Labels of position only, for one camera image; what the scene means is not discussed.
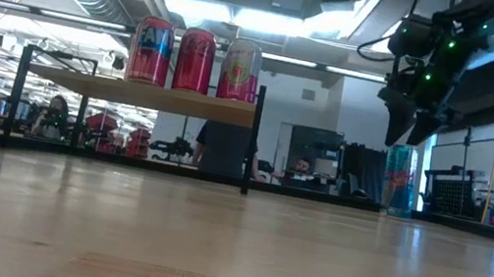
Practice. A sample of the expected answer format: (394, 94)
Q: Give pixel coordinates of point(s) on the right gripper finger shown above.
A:
(425, 127)
(397, 117)

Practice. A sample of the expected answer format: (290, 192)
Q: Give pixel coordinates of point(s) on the blue silver Red Bull can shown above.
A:
(398, 187)

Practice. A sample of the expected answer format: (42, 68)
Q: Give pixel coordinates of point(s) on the red Fanta can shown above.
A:
(150, 53)

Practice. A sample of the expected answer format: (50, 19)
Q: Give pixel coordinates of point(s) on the red Coca-Cola Zero can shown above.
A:
(194, 63)

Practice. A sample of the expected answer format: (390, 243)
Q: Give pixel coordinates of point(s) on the white pink Spindrift can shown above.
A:
(240, 73)

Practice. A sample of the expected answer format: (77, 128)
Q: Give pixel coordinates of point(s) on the wooden shelf with black legs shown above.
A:
(144, 95)

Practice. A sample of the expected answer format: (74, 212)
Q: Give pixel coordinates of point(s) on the black tripod stand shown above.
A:
(466, 148)

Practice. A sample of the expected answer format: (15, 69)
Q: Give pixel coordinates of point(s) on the black office chair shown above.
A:
(364, 167)

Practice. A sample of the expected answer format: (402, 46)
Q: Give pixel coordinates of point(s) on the fluorescent ceiling light strip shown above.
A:
(352, 72)
(289, 60)

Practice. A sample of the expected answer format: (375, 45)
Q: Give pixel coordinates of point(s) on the person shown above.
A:
(51, 120)
(303, 165)
(225, 150)

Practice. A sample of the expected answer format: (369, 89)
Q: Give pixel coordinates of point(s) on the red tool cart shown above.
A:
(100, 127)
(139, 141)

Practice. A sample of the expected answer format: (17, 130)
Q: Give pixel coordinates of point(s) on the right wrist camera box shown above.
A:
(412, 38)

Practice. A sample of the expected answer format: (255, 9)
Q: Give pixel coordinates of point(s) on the grey wall vent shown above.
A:
(308, 94)

